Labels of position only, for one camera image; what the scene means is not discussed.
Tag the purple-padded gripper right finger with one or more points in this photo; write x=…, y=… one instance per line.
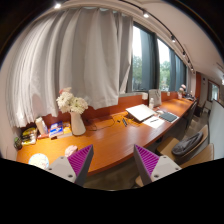
x=151, y=166

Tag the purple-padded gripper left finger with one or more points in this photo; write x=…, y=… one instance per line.
x=75, y=167

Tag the pink crumpled cloth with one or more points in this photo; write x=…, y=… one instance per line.
x=70, y=150

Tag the round white patterned plate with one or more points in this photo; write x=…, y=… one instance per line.
x=39, y=160

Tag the white ceramic vase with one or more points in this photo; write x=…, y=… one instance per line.
x=77, y=124

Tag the blue snack box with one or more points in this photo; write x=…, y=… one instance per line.
x=56, y=129

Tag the wooden chair with dark cushion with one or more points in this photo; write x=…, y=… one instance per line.
x=192, y=150

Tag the white paper sheet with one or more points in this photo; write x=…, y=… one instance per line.
x=155, y=124

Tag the white carton box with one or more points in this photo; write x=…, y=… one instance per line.
x=41, y=126

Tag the dark keyboard tablet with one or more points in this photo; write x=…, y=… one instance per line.
x=168, y=117

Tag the yellow snack packages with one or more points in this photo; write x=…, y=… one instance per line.
x=29, y=136

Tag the white laptop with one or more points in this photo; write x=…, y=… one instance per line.
x=140, y=112

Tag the white water bottle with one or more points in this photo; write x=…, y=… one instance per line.
x=151, y=103

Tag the white flower bouquet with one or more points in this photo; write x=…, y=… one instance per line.
x=67, y=102

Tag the white curtain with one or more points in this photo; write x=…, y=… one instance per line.
x=85, y=49

